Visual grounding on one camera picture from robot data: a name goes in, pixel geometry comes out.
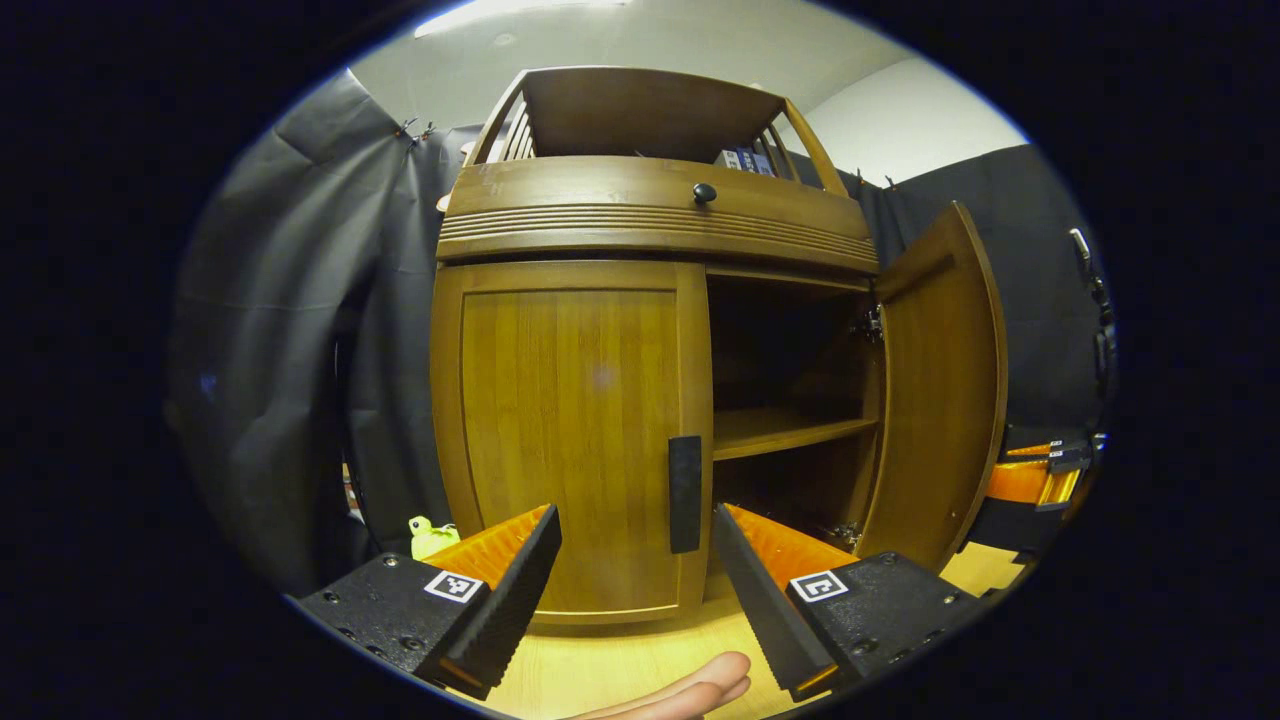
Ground blue and white boxes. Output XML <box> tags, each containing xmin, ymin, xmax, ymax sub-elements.
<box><xmin>713</xmin><ymin>146</ymin><xmax>777</xmax><ymax>179</ymax></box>

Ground wooden double-door shoe cabinet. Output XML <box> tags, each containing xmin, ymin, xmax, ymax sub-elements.
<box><xmin>430</xmin><ymin>66</ymin><xmax>887</xmax><ymax>627</ymax></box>

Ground wooden drawer with black knob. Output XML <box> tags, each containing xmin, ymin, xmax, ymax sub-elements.
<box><xmin>436</xmin><ymin>155</ymin><xmax>882</xmax><ymax>277</ymax></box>

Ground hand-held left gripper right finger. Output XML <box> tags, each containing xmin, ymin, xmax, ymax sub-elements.
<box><xmin>712</xmin><ymin>503</ymin><xmax>989</xmax><ymax>703</ymax></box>

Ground dark hanging strap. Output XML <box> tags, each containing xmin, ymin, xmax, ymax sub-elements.
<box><xmin>1068</xmin><ymin>228</ymin><xmax>1118</xmax><ymax>401</ymax></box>

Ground black backdrop cloth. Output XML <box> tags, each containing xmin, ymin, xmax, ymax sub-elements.
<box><xmin>165</xmin><ymin>68</ymin><xmax>1117</xmax><ymax>601</ymax></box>

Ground wooden cabinet door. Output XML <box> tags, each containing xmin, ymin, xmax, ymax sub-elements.
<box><xmin>855</xmin><ymin>200</ymin><xmax>1010</xmax><ymax>574</ymax></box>
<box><xmin>430</xmin><ymin>260</ymin><xmax>716</xmax><ymax>627</ymax></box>

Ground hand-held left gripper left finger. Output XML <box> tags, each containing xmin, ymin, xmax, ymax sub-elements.
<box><xmin>290</xmin><ymin>504</ymin><xmax>564</xmax><ymax>702</ymax></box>

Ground green frog plush toy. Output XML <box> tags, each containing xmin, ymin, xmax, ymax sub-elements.
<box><xmin>408</xmin><ymin>514</ymin><xmax>463</xmax><ymax>562</ymax></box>

